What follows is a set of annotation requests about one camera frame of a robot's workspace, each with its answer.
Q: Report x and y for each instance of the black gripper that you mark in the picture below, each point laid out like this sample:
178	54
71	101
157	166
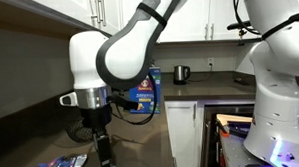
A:
96	117

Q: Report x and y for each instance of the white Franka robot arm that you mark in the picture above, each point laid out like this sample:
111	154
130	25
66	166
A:
122	57

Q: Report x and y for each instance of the blue and white sachet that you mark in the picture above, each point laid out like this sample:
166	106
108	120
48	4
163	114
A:
79	162

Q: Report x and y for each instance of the blue snack carton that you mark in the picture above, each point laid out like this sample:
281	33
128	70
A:
144	93

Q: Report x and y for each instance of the white lower cabinet door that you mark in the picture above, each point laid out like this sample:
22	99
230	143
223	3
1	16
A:
182	139

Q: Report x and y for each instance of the white cabinet door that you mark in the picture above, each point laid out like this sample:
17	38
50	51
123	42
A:
194	22
182	139
223	11

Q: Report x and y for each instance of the steel electric kettle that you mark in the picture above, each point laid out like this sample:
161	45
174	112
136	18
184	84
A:
180	74

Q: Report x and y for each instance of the orange clamp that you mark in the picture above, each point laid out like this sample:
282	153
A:
224	131

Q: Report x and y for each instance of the perforated metal robot table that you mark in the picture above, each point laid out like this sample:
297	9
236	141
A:
233	154

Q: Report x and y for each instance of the light wooden board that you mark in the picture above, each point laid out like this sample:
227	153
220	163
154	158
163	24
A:
234	118

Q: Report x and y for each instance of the dark blue object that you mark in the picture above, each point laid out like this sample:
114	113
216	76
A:
239	127

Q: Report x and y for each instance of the white upper cabinet row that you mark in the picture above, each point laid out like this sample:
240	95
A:
70	9

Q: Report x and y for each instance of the small black object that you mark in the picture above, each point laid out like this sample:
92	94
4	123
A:
241	81

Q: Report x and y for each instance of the white upper cabinet door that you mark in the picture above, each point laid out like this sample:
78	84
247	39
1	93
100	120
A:
223	11
194	22

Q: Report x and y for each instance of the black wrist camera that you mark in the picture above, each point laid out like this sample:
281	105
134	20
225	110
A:
125	101

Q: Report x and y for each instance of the white wall outlet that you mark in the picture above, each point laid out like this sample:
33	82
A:
210	62

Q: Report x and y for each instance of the black camera on stand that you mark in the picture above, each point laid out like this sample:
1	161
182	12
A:
236	25

